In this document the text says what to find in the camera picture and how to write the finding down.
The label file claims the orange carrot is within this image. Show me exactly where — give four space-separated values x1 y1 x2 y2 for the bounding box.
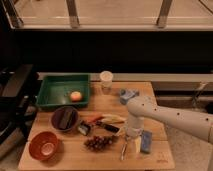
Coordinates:
84 115 102 124

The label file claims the green plastic tray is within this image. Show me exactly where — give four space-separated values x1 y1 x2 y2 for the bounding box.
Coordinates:
37 74 90 110

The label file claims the black handled knife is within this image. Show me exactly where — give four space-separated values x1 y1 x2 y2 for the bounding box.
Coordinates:
96 121 120 133

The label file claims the small black silver can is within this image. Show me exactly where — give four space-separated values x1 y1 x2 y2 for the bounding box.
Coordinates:
78 124 91 136

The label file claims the blue crumpled cloth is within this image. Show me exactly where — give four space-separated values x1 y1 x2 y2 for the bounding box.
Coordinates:
120 89 139 105

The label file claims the blue sponge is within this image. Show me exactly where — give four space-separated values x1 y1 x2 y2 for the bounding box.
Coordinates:
140 131 152 154

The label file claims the apple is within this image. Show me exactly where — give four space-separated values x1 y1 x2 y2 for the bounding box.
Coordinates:
70 91 83 102

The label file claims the yellow banana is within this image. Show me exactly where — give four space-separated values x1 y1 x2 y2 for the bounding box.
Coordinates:
101 114 126 124

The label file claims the silver metal fork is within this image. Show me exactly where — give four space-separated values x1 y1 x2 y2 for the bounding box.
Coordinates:
120 142 127 161

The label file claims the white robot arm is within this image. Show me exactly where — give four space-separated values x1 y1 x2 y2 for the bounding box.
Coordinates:
125 96 213 145

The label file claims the red bowl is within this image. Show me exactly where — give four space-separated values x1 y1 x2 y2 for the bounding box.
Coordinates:
29 131 59 161

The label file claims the black chair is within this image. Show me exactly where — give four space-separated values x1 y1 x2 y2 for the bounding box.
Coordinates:
0 64 38 145

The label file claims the white plastic cup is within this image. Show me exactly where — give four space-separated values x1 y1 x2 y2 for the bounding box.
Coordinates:
100 71 113 89

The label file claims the dark brown bowl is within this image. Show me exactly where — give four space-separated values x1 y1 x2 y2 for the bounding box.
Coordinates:
51 106 79 132

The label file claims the bunch of dark grapes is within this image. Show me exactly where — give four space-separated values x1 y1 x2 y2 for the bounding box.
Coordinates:
84 135 118 151

